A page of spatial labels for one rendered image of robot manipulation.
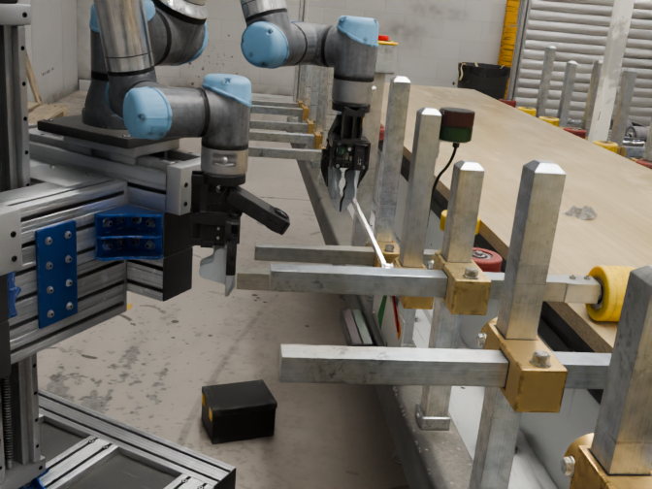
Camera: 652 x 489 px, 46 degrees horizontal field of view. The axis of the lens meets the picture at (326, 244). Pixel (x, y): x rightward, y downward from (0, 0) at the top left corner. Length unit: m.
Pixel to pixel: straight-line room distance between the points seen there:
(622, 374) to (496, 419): 0.30
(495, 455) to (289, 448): 1.51
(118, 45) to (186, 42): 0.37
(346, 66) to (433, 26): 7.72
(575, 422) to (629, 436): 0.57
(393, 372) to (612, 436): 0.25
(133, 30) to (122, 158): 0.33
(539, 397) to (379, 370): 0.17
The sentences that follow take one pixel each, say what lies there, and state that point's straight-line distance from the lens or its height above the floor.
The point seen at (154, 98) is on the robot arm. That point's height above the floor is 1.15.
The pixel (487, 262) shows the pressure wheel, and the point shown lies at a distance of 1.33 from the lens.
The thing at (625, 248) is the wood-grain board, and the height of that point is 0.90.
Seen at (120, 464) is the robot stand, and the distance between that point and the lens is 1.97.
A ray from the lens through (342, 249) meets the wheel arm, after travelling 1.56.
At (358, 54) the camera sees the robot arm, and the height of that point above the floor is 1.21.
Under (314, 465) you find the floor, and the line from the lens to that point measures 2.35.
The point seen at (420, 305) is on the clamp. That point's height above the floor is 0.83.
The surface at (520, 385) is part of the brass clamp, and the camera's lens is 0.83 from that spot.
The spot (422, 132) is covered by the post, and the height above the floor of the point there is 1.11.
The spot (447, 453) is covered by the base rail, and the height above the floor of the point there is 0.70.
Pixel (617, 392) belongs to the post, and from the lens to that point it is 0.66.
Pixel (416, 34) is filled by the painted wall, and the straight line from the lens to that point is 9.10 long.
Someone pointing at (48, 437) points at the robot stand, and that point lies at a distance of 2.09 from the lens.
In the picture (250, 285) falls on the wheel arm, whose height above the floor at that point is 0.84.
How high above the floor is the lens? 1.32
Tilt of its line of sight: 18 degrees down
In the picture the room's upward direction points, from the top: 5 degrees clockwise
